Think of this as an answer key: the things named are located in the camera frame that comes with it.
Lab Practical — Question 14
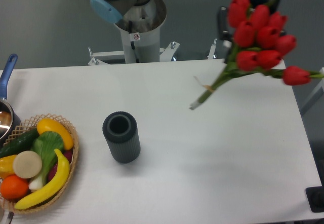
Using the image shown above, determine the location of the woven wicker basket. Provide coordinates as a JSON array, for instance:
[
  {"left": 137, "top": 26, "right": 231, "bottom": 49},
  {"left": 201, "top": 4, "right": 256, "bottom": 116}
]
[{"left": 1, "top": 114, "right": 79, "bottom": 214}]

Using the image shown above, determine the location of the yellow bell pepper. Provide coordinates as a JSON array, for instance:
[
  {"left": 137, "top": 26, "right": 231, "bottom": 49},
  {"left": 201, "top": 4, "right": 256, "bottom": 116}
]
[{"left": 0, "top": 155, "right": 17, "bottom": 179}]

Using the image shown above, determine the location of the white frame at right edge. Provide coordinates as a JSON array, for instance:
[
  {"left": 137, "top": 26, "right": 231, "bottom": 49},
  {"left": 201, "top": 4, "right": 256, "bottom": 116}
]
[{"left": 299, "top": 79, "right": 323, "bottom": 117}]

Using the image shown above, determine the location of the orange fruit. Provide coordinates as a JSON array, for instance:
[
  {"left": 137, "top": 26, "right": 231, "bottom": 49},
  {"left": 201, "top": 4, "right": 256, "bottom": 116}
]
[{"left": 1, "top": 175, "right": 29, "bottom": 200}]

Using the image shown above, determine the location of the yellow banana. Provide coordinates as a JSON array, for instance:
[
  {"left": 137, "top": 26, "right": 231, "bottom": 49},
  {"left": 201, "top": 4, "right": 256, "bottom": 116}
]
[{"left": 14, "top": 149, "right": 70, "bottom": 210}]

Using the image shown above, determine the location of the purple red vegetable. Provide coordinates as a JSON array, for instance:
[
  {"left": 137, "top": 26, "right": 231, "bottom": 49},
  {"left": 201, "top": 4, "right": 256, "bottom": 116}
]
[{"left": 47, "top": 150, "right": 73, "bottom": 182}]

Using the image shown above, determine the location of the beige round slice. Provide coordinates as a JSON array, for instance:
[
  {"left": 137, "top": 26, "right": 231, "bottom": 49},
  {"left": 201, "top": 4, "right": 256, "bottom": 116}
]
[{"left": 13, "top": 151, "right": 43, "bottom": 179}]

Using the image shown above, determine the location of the black box at table edge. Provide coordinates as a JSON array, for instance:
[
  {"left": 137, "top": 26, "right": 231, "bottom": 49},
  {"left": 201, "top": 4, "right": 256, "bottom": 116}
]
[{"left": 305, "top": 186, "right": 323, "bottom": 213}]

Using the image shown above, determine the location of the green cucumber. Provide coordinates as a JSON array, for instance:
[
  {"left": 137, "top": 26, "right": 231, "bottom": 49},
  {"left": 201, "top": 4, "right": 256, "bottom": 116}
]
[{"left": 1, "top": 128, "right": 39, "bottom": 158}]

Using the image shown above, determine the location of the green bok choy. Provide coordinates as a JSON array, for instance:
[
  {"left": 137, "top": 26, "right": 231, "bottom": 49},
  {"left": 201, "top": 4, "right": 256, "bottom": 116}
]
[{"left": 29, "top": 131, "right": 64, "bottom": 192}]

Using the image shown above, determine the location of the red tulip bouquet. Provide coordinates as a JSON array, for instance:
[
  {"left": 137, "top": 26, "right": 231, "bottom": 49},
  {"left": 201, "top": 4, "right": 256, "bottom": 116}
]
[{"left": 190, "top": 0, "right": 323, "bottom": 110}]

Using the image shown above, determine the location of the grey ribbed vase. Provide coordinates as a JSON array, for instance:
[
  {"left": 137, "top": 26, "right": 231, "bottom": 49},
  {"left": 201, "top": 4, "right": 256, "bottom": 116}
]
[{"left": 102, "top": 111, "right": 141, "bottom": 163}]

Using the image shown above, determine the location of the blue handled saucepan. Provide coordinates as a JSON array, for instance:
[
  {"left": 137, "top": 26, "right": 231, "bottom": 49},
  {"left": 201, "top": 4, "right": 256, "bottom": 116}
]
[{"left": 1, "top": 54, "right": 21, "bottom": 147}]

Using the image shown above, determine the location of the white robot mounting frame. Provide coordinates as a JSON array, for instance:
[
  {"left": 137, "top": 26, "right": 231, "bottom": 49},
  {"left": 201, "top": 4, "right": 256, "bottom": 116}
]
[{"left": 88, "top": 27, "right": 217, "bottom": 65}]

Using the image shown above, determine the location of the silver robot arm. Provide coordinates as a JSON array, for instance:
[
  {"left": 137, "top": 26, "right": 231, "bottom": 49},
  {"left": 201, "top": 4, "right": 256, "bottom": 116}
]
[{"left": 90, "top": 0, "right": 280, "bottom": 59}]

